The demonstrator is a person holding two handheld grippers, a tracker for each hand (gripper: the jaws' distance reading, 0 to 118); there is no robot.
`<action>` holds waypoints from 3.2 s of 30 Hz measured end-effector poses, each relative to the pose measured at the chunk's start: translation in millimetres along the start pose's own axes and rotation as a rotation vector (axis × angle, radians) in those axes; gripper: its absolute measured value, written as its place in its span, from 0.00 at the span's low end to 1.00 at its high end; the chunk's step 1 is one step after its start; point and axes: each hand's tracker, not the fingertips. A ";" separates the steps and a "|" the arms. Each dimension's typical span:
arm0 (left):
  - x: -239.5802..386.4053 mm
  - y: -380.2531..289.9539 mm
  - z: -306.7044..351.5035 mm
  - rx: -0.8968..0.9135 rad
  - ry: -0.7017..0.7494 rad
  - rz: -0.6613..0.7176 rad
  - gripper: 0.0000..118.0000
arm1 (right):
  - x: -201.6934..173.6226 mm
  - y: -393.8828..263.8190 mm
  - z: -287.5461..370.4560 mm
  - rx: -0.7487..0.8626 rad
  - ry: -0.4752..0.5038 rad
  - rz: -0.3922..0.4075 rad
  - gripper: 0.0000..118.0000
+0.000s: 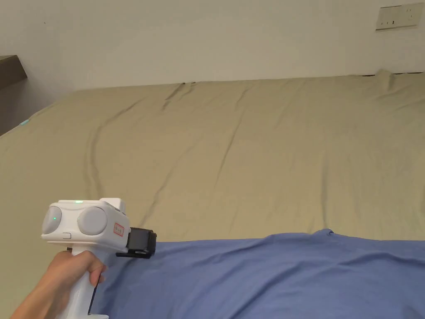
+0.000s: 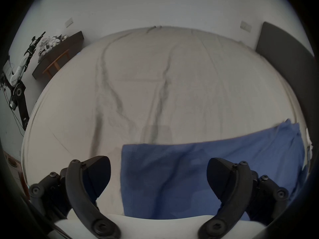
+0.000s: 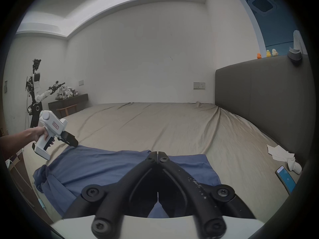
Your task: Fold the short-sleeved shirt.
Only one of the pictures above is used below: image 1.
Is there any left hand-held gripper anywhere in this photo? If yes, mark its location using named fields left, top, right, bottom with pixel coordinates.
left=41, top=197, right=157, bottom=319

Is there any blue shirt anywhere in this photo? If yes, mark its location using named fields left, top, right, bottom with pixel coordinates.
left=89, top=228, right=425, bottom=319

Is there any person's left forearm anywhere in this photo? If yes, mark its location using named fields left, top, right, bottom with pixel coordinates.
left=9, top=282, right=59, bottom=319

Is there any person's left hand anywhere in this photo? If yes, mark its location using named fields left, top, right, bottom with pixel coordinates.
left=37, top=250, right=107, bottom=306

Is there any bed with beige sheet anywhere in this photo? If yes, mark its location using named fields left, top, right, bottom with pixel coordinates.
left=0, top=69, right=425, bottom=319

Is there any dark wooden headboard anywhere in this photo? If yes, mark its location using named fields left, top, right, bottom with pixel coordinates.
left=0, top=55, right=28, bottom=137

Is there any white wall socket panel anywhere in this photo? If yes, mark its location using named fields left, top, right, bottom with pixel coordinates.
left=375, top=3, right=424, bottom=32

